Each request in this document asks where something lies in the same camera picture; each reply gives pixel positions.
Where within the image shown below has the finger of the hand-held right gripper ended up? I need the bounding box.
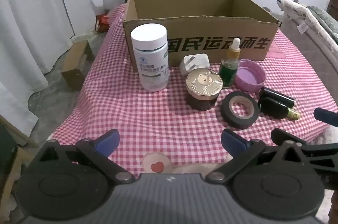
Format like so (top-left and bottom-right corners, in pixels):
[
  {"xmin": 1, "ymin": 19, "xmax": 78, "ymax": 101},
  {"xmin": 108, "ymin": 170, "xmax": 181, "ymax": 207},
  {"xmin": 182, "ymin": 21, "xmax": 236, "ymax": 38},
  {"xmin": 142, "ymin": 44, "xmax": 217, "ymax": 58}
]
[
  {"xmin": 271, "ymin": 128, "xmax": 338, "ymax": 177},
  {"xmin": 314, "ymin": 107, "xmax": 338, "ymax": 126}
]

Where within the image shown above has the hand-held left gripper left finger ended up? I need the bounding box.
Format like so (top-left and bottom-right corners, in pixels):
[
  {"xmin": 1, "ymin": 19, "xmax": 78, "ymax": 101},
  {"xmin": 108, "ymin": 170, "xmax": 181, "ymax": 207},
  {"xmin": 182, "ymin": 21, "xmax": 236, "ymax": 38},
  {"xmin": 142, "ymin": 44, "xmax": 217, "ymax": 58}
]
[{"xmin": 35, "ymin": 129, "xmax": 135, "ymax": 184}]

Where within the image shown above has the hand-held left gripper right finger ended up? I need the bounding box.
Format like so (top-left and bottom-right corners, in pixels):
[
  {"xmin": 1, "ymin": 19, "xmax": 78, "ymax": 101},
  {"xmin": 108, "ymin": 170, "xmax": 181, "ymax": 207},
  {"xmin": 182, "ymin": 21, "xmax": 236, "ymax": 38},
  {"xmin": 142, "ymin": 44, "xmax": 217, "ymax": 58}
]
[{"xmin": 206, "ymin": 128, "xmax": 316, "ymax": 184}]

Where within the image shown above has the black tape roll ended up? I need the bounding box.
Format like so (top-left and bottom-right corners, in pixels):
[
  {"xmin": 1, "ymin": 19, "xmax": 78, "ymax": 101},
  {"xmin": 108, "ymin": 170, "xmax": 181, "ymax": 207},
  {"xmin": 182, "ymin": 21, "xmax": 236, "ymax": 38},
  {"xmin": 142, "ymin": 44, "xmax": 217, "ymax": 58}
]
[{"xmin": 220, "ymin": 92, "xmax": 262, "ymax": 130}]

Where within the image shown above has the black cylindrical tube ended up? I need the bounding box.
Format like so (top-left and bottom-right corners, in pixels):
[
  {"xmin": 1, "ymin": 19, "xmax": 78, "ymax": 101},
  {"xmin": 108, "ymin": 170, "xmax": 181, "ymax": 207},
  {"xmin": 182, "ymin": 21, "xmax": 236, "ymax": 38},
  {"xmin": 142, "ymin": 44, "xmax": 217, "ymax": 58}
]
[{"xmin": 259, "ymin": 87, "xmax": 296, "ymax": 108}]

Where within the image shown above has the green dropper bottle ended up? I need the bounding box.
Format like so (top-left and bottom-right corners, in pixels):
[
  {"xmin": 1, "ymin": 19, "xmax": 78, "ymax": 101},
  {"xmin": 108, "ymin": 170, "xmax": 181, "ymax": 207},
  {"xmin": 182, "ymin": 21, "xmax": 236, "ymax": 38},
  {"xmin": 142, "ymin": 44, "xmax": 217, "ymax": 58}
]
[{"xmin": 218, "ymin": 38, "xmax": 241, "ymax": 88}]

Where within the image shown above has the white wall charger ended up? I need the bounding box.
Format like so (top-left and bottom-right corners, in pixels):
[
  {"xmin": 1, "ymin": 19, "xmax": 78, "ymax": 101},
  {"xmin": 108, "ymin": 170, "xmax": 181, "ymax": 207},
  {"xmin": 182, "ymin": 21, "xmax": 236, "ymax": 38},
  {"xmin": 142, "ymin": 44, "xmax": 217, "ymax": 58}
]
[{"xmin": 179, "ymin": 54, "xmax": 211, "ymax": 78}]

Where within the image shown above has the white supplement bottle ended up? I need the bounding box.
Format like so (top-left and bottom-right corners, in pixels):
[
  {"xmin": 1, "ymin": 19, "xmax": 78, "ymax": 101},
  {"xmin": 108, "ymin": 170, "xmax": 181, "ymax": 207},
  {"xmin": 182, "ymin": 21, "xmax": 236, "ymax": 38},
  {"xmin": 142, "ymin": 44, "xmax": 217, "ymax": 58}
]
[{"xmin": 131, "ymin": 23, "xmax": 170, "ymax": 92}]

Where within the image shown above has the large cardboard box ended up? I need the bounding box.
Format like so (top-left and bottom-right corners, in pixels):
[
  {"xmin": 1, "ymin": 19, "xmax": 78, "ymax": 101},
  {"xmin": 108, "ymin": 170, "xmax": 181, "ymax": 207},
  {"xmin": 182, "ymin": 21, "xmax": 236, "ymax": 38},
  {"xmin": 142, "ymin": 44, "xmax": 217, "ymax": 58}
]
[{"xmin": 123, "ymin": 0, "xmax": 281, "ymax": 73}]

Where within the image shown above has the pink checkered tablecloth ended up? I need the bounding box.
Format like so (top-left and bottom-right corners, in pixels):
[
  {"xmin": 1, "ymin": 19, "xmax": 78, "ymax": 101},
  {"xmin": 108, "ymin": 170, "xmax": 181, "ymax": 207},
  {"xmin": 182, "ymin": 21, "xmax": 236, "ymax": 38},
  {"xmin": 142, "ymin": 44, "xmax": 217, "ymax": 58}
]
[{"xmin": 46, "ymin": 3, "xmax": 338, "ymax": 180}]

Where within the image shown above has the white cloth with red heart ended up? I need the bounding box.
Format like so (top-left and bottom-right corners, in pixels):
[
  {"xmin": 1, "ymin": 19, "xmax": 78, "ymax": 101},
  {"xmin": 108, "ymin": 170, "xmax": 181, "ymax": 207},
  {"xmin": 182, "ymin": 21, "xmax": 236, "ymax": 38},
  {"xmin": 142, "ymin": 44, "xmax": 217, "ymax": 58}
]
[{"xmin": 142, "ymin": 152, "xmax": 224, "ymax": 175}]

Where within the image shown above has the dark jar with gold lid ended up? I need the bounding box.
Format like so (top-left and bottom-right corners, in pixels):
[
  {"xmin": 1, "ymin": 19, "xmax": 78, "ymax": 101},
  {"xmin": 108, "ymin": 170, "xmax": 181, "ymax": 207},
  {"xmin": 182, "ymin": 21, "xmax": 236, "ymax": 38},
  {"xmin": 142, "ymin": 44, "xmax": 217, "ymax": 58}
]
[{"xmin": 185, "ymin": 68, "xmax": 224, "ymax": 111}]

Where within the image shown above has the pink plastic lid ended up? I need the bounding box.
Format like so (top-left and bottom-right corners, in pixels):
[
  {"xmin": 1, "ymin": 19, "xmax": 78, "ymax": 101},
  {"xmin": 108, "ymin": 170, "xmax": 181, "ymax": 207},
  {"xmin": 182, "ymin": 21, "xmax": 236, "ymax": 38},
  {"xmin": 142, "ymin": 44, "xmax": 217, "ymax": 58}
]
[{"xmin": 234, "ymin": 59, "xmax": 267, "ymax": 94}]

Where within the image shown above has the pale bed cover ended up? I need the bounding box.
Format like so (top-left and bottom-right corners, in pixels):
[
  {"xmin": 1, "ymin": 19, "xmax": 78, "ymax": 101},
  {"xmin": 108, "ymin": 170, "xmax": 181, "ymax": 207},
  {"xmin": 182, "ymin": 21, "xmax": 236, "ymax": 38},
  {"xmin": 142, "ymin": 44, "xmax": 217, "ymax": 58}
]
[{"xmin": 279, "ymin": 20, "xmax": 338, "ymax": 77}]

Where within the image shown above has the small brown cardboard box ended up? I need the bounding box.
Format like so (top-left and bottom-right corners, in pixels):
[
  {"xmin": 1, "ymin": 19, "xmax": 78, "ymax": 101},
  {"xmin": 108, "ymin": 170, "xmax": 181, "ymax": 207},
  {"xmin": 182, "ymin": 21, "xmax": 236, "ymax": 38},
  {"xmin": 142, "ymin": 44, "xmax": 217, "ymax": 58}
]
[{"xmin": 61, "ymin": 39, "xmax": 95, "ymax": 92}]

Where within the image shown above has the grey quilt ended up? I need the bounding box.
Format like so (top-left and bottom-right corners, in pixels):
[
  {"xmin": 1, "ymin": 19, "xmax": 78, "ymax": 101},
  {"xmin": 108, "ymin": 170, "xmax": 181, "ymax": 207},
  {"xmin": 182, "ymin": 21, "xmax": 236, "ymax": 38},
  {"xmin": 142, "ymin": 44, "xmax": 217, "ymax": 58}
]
[{"xmin": 307, "ymin": 5, "xmax": 338, "ymax": 37}]

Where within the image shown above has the white fluffy blanket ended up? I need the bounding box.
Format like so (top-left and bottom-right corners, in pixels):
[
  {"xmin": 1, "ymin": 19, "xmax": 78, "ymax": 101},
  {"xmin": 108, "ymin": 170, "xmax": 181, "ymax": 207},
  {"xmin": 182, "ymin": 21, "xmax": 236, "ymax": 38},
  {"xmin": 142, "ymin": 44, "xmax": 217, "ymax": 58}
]
[{"xmin": 276, "ymin": 0, "xmax": 338, "ymax": 56}]

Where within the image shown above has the brown wooden door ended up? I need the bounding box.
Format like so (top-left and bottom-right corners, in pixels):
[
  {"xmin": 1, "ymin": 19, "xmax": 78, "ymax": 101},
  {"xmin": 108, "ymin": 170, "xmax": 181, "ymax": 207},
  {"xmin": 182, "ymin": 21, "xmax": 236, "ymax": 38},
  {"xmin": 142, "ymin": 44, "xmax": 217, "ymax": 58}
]
[{"xmin": 327, "ymin": 0, "xmax": 338, "ymax": 19}]

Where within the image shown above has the red snack packet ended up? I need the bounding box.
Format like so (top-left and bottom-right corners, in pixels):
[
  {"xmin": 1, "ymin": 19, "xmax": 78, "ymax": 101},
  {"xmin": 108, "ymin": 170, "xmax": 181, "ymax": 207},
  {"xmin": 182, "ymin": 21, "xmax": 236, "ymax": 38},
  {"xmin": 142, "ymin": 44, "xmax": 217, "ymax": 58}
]
[{"xmin": 94, "ymin": 14, "xmax": 110, "ymax": 33}]

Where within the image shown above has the white curtain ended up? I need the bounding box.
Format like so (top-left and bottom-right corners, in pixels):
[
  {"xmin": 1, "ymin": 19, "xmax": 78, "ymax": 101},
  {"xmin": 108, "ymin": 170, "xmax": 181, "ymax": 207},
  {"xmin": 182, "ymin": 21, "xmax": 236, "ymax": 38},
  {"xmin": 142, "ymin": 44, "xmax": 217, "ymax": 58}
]
[{"xmin": 0, "ymin": 0, "xmax": 106, "ymax": 136}]

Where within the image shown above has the wooden frame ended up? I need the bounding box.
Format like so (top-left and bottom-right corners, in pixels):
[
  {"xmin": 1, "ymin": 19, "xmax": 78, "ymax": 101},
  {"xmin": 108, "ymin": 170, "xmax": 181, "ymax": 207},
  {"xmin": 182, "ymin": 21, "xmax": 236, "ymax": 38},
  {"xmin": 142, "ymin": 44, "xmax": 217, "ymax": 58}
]
[{"xmin": 0, "ymin": 114, "xmax": 40, "ymax": 204}]

